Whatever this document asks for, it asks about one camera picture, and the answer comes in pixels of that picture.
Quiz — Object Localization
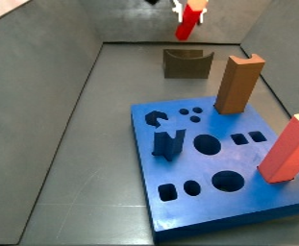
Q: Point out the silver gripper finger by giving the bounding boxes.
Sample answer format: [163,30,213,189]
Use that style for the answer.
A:
[171,0,183,22]
[198,8,209,25]

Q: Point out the red hexagon bar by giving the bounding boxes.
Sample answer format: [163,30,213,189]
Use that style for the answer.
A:
[175,5,202,40]

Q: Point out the blue peg board base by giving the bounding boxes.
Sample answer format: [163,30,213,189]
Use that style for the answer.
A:
[131,97,299,242]

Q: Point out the black curved cradle stand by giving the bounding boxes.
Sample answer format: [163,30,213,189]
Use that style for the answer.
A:
[163,49,215,79]

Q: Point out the brown notched block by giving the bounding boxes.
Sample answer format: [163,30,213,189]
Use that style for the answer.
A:
[215,54,266,114]

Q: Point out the blue notched peg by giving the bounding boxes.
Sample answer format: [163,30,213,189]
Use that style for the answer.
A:
[153,130,186,161]

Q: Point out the red square peg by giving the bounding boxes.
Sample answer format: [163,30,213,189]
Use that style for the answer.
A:
[258,113,299,184]

